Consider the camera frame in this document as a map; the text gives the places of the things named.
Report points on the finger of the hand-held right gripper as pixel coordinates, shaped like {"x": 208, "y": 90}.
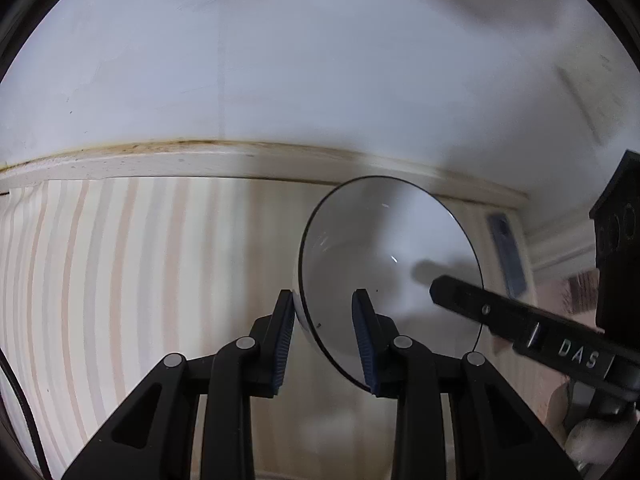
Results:
{"x": 475, "y": 305}

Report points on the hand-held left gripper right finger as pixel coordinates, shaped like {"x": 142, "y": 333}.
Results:
{"x": 364, "y": 345}

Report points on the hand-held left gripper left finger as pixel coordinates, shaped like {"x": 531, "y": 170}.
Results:
{"x": 282, "y": 340}

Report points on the white bowl with dark rim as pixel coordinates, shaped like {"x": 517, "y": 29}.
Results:
{"x": 390, "y": 240}

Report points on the person's right hand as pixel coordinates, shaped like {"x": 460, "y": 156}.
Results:
{"x": 595, "y": 440}

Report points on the blue smartphone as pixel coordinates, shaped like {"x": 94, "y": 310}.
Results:
{"x": 507, "y": 255}

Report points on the striped cat tablecloth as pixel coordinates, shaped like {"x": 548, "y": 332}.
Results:
{"x": 125, "y": 285}

